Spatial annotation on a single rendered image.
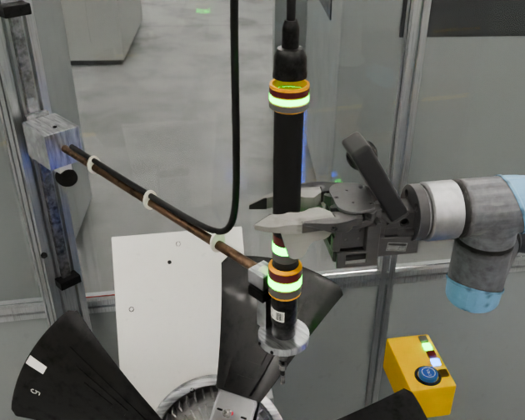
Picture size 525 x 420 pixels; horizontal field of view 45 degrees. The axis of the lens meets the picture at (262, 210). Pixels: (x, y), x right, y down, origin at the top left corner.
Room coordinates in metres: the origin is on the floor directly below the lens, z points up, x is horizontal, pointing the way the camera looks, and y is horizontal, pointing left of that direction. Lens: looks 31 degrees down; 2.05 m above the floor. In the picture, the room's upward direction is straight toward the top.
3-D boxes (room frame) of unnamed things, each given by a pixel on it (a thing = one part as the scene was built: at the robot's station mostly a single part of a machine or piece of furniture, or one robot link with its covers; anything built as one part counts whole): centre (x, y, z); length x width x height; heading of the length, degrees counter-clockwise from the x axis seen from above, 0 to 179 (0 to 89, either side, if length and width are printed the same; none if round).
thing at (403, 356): (1.00, -0.34, 1.02); 0.16 x 0.10 x 0.11; 9
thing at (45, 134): (1.10, 0.40, 1.54); 0.10 x 0.07 x 0.08; 44
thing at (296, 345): (0.66, -0.02, 1.50); 0.09 x 0.07 x 0.10; 44
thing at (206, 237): (0.87, 0.18, 1.54); 0.54 x 0.01 x 0.01; 44
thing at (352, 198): (0.67, -0.14, 1.63); 0.12 x 0.08 x 0.09; 99
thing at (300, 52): (0.65, -0.03, 1.66); 0.04 x 0.04 x 0.46
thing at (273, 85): (0.65, -0.03, 1.80); 0.04 x 0.04 x 0.03
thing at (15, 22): (1.14, 0.44, 1.48); 0.05 x 0.03 x 0.62; 134
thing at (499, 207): (0.69, -0.30, 1.64); 0.11 x 0.08 x 0.09; 99
